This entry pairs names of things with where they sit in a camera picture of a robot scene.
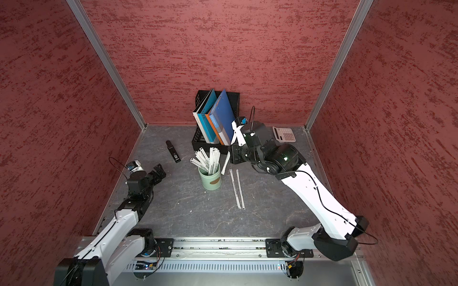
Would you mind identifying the straw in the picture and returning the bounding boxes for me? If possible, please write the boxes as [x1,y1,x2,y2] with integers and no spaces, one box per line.
[236,169,246,210]
[221,151,231,175]
[230,169,242,209]

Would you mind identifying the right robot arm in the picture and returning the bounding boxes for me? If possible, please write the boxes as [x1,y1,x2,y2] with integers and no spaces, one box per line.
[230,117,369,262]

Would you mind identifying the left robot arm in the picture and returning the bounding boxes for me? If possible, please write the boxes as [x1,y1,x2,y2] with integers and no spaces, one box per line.
[54,161,167,286]

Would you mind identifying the wrapped straws in cup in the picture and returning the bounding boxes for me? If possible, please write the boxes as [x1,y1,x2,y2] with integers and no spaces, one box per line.
[190,147,221,175]

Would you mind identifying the black stapler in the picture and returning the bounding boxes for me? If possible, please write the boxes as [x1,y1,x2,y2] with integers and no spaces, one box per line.
[166,140,181,163]

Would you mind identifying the blue folder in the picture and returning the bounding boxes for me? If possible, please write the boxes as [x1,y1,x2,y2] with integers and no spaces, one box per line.
[209,89,235,146]

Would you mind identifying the orange book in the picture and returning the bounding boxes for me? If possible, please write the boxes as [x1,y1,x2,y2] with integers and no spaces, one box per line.
[205,114,224,145]

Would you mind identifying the green cup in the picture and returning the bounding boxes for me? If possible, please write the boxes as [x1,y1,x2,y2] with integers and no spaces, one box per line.
[198,163,222,191]

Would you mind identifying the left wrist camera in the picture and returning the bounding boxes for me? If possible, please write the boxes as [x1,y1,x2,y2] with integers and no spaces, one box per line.
[125,160,144,174]

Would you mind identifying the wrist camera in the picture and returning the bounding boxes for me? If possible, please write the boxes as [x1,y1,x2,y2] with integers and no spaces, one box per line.
[231,116,248,147]
[125,160,144,174]

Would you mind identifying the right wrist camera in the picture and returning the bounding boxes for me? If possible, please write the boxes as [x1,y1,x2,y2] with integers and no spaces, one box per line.
[231,116,248,147]

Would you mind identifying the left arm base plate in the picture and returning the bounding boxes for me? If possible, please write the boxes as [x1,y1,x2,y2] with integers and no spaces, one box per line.
[140,238,175,258]

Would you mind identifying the aluminium front rail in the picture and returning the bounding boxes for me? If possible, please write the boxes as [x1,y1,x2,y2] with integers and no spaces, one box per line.
[73,235,364,261]

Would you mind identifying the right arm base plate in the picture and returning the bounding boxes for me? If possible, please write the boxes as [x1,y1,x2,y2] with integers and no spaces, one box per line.
[265,238,314,259]

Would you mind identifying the right aluminium corner post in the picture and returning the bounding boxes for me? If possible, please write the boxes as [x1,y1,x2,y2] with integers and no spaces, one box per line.
[305,0,373,132]

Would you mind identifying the aluminium corner post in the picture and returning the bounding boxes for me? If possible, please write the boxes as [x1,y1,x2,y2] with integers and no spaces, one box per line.
[66,0,147,132]
[305,0,373,132]

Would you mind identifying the left aluminium corner post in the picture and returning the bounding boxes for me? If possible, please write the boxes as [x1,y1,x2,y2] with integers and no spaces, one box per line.
[66,0,147,132]

